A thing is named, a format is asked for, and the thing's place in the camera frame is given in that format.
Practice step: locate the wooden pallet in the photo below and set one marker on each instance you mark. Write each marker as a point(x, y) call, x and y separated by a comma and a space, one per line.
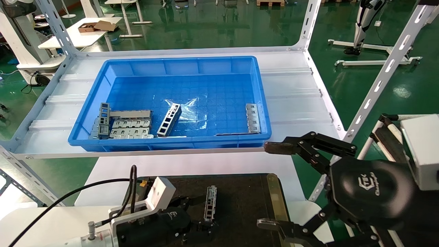
point(270, 2)

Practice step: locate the dark gray ladder metal part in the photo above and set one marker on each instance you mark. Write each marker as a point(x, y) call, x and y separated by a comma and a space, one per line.
point(169, 120)

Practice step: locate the white black hanging robot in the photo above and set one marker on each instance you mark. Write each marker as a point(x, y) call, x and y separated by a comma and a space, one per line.
point(360, 31)

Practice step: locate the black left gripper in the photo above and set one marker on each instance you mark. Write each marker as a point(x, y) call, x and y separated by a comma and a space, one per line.
point(154, 230)

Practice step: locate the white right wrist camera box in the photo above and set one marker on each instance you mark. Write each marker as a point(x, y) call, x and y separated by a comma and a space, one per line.
point(423, 151)

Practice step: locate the white machine base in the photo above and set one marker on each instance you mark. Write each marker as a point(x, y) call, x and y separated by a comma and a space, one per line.
point(20, 41)

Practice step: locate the black container with brass edges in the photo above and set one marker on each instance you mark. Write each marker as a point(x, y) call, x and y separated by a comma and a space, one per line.
point(240, 206)

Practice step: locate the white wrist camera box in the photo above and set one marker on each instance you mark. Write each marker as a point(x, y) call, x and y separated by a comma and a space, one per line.
point(423, 151)
point(159, 193)

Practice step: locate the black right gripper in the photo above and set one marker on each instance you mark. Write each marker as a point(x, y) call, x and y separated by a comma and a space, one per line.
point(374, 192)

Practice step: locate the white wheeled stand frame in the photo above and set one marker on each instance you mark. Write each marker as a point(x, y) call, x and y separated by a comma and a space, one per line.
point(370, 62)

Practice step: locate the white table with box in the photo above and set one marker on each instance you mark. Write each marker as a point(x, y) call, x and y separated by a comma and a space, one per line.
point(75, 39)

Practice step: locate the silver perforated metal bracket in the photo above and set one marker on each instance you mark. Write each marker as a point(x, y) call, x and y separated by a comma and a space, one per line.
point(253, 118)

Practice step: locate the white metal leg table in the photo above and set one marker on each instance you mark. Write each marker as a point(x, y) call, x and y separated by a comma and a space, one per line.
point(128, 20)

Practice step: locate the white metal shelf rack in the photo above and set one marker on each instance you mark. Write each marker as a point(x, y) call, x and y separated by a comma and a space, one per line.
point(291, 103)

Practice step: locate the blue plastic bin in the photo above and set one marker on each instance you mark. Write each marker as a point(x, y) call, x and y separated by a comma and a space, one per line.
point(154, 85)

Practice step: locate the long gray slotted metal part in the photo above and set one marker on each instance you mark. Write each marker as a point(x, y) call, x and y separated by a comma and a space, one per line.
point(210, 204)

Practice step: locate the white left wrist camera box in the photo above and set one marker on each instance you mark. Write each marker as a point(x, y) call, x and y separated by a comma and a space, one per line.
point(159, 193)

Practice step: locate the open flat cardboard box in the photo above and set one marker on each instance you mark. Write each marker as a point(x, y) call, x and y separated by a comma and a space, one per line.
point(104, 25)

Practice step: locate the black shelf cart white pipes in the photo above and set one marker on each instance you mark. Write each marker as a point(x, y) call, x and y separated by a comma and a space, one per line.
point(386, 137)

